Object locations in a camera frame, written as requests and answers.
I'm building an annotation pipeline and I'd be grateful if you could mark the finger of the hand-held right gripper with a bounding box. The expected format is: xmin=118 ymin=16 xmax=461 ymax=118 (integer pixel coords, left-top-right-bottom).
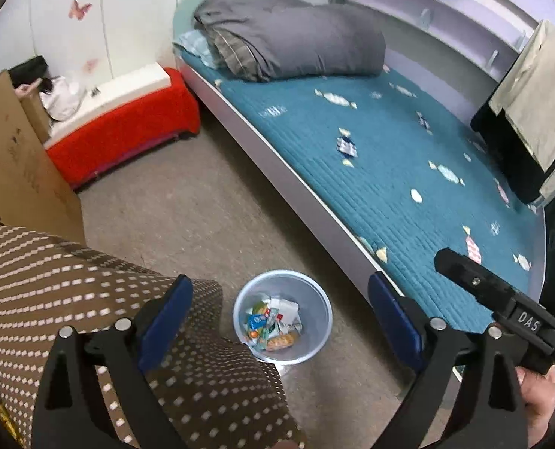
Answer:
xmin=434 ymin=248 xmax=518 ymax=320

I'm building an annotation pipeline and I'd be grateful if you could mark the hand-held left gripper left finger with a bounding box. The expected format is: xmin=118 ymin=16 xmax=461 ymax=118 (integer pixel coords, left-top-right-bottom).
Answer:
xmin=33 ymin=274 xmax=194 ymax=449

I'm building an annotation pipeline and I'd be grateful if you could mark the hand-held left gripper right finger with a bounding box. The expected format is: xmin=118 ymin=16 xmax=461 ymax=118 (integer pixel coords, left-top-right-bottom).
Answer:
xmin=369 ymin=272 xmax=552 ymax=449

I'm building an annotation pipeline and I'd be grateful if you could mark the pale blue waste bin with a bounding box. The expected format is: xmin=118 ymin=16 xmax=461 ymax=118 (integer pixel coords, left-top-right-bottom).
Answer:
xmin=233 ymin=269 xmax=333 ymax=367

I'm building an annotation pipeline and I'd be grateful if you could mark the teal wrapper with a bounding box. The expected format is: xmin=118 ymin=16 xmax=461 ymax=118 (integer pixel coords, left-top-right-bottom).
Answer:
xmin=252 ymin=326 xmax=283 ymax=345

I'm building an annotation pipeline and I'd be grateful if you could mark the white plastic wrapper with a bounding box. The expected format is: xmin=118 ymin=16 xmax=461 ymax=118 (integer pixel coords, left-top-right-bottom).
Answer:
xmin=269 ymin=296 xmax=302 ymax=326

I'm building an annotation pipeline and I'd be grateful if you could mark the orange and white snack packet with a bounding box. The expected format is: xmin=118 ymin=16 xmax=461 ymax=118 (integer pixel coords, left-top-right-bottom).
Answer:
xmin=264 ymin=333 xmax=298 ymax=352

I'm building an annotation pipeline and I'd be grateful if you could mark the yellow snack packet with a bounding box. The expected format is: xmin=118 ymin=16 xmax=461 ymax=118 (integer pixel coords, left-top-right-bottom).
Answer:
xmin=0 ymin=395 xmax=25 ymax=448

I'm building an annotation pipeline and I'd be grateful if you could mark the person's right hand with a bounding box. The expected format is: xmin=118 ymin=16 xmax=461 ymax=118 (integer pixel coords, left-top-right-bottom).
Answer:
xmin=515 ymin=367 xmax=555 ymax=449

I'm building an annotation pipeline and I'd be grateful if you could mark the brown polka-dot tablecloth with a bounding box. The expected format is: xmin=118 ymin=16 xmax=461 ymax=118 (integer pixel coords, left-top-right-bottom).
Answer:
xmin=0 ymin=224 xmax=307 ymax=449

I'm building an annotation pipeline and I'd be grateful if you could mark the teal candy-print bed sheet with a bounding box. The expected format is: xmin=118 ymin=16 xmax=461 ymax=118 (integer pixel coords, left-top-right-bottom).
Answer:
xmin=181 ymin=51 xmax=548 ymax=334

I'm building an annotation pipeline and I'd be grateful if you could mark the red cloth-covered bench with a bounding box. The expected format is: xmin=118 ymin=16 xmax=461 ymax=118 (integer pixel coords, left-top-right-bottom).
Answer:
xmin=43 ymin=67 xmax=201 ymax=190

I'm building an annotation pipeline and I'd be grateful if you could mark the beige hanging cloth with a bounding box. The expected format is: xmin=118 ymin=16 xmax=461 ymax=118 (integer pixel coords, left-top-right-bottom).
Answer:
xmin=488 ymin=19 xmax=555 ymax=199

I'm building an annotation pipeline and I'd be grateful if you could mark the large cardboard box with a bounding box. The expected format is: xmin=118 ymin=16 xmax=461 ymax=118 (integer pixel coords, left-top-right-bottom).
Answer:
xmin=0 ymin=71 xmax=87 ymax=245

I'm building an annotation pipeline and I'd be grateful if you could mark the white board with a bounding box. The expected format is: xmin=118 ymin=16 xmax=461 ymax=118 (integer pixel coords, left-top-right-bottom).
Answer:
xmin=48 ymin=61 xmax=176 ymax=139

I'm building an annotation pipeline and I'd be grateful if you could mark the white plastic bag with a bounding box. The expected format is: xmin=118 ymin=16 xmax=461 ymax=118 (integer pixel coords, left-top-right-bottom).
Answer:
xmin=39 ymin=76 xmax=84 ymax=122

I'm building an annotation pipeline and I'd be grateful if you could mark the blue checked pillow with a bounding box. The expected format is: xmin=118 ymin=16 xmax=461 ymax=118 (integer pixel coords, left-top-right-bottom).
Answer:
xmin=172 ymin=29 xmax=220 ymax=69

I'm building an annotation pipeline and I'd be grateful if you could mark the black cloth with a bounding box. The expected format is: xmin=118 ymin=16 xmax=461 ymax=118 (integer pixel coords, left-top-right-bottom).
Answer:
xmin=8 ymin=55 xmax=54 ymax=100

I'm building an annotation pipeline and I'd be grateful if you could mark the grey quilt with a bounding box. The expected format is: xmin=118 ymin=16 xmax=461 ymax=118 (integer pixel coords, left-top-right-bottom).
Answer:
xmin=192 ymin=0 xmax=387 ymax=83

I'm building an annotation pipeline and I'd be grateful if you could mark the white wardrobe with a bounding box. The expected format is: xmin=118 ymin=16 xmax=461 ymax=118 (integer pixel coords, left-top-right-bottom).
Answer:
xmin=0 ymin=0 xmax=239 ymax=86

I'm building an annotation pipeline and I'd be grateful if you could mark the pink butterfly sticker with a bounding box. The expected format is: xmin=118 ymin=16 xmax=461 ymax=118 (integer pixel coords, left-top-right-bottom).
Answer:
xmin=68 ymin=0 xmax=94 ymax=22

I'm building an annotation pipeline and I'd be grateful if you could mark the mint bunk bed frame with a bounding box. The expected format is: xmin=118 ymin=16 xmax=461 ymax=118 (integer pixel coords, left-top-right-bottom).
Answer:
xmin=172 ymin=0 xmax=555 ymax=394

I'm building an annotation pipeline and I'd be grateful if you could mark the white bedside wall shelf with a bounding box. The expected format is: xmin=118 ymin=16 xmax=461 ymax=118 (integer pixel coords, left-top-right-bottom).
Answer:
xmin=333 ymin=0 xmax=541 ymax=86

